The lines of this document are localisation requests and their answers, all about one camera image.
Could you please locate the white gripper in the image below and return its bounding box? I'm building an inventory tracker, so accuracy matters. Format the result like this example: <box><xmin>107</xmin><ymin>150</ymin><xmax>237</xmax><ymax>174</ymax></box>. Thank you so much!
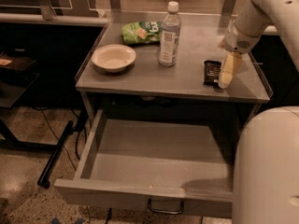
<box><xmin>218</xmin><ymin>20</ymin><xmax>261</xmax><ymax>89</ymax></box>

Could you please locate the black rxbar chocolate bar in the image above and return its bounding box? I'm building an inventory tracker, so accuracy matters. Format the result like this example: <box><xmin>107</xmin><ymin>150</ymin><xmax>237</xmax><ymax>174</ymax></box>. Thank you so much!
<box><xmin>204</xmin><ymin>60</ymin><xmax>221</xmax><ymax>86</ymax></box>

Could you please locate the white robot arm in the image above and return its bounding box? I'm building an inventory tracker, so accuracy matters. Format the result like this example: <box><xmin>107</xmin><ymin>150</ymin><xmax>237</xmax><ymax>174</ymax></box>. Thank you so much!
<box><xmin>220</xmin><ymin>0</ymin><xmax>299</xmax><ymax>224</ymax></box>

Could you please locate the grey open top drawer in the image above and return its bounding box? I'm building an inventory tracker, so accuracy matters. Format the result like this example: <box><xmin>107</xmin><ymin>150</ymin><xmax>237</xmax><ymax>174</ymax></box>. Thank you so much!
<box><xmin>55</xmin><ymin>111</ymin><xmax>238</xmax><ymax>218</ymax></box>

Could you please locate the clear plastic water bottle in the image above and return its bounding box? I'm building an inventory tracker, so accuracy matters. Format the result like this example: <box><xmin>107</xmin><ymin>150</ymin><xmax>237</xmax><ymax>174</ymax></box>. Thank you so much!
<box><xmin>158</xmin><ymin>1</ymin><xmax>181</xmax><ymax>66</ymax></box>

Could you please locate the grey metal table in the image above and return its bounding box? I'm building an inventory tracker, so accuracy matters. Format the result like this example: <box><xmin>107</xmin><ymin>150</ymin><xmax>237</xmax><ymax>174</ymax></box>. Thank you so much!
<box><xmin>76</xmin><ymin>12</ymin><xmax>272</xmax><ymax>123</ymax></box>

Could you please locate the green snack bag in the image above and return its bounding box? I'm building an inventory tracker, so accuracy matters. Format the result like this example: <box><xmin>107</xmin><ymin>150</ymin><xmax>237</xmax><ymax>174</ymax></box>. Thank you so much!
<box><xmin>121</xmin><ymin>21</ymin><xmax>162</xmax><ymax>45</ymax></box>

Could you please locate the white bowl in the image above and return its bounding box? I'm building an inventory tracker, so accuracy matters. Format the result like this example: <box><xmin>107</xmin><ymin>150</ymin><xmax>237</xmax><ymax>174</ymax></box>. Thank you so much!
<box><xmin>92</xmin><ymin>44</ymin><xmax>136</xmax><ymax>73</ymax></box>

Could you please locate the dark side shelf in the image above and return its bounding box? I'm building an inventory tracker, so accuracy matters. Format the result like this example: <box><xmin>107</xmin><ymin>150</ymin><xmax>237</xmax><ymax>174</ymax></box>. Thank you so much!
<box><xmin>0</xmin><ymin>51</ymin><xmax>38</xmax><ymax>108</ymax></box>

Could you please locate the black floor pole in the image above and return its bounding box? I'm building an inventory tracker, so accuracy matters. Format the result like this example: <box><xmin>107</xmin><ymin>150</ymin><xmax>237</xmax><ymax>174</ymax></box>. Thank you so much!
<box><xmin>37</xmin><ymin>121</ymin><xmax>73</xmax><ymax>189</ymax></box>

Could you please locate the black metal drawer handle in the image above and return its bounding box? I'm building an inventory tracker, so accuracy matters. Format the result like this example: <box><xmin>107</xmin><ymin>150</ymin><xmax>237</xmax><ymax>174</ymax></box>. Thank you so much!
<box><xmin>148</xmin><ymin>199</ymin><xmax>185</xmax><ymax>215</ymax></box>

